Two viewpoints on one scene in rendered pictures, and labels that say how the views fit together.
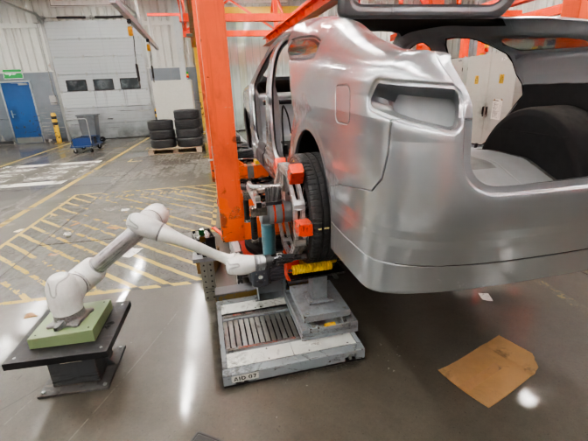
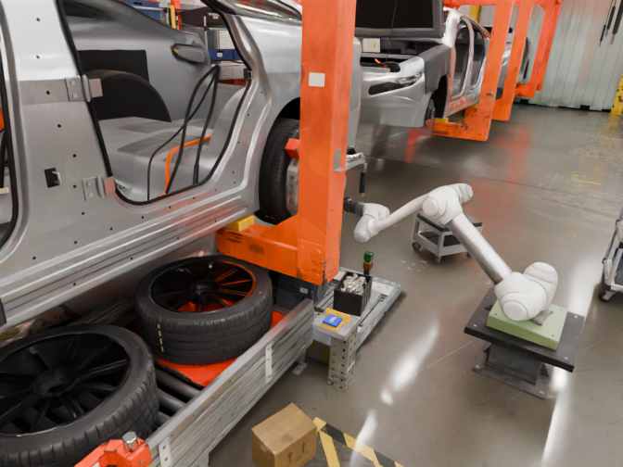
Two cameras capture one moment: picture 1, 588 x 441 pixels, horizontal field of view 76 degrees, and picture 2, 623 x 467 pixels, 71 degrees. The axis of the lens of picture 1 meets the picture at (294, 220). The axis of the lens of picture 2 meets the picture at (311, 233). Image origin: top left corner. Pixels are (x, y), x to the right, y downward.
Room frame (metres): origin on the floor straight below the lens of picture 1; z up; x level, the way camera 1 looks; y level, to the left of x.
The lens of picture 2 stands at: (4.03, 1.74, 1.62)
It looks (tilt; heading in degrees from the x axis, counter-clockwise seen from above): 24 degrees down; 222
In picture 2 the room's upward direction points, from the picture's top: 2 degrees clockwise
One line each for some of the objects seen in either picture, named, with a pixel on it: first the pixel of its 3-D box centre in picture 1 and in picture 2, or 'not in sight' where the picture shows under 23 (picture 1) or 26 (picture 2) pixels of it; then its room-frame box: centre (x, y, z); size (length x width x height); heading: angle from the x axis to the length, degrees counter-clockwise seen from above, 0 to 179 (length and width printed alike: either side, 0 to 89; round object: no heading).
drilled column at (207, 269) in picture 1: (207, 273); (343, 350); (2.61, 0.68, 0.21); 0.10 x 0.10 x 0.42; 13
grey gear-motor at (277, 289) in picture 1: (277, 276); (291, 287); (2.43, 0.13, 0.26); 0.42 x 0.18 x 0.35; 103
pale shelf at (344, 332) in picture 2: (204, 248); (349, 309); (2.58, 0.68, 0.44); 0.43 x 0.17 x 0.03; 13
